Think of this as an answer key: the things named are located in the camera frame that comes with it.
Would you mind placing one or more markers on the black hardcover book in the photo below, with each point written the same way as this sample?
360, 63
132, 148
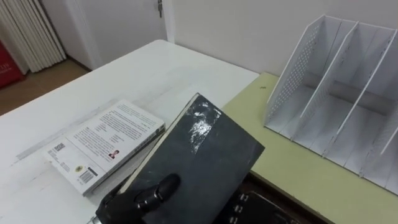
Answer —
202, 155

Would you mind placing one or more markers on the white door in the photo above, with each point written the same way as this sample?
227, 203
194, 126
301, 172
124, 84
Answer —
118, 28

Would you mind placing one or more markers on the white standing desk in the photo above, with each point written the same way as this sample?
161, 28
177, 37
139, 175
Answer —
140, 77

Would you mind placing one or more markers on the white file organizer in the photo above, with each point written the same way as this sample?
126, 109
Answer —
323, 124

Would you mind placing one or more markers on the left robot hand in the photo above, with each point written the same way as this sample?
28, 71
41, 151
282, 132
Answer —
124, 208

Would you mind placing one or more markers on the yellow-green desk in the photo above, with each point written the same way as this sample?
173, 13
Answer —
295, 174

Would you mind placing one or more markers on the red box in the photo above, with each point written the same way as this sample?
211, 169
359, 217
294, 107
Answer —
8, 68

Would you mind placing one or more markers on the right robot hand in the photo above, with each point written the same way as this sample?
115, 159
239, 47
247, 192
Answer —
258, 211

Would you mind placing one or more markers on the white paperback book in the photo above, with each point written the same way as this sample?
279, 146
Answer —
105, 143

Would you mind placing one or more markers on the door lock with key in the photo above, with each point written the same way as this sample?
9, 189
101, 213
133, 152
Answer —
160, 7

